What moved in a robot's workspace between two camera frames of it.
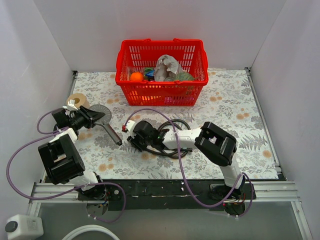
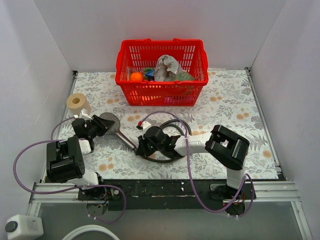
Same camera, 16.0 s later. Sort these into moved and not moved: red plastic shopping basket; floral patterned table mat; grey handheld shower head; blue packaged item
Moved: grey handheld shower head
Not moved: blue packaged item; red plastic shopping basket; floral patterned table mat
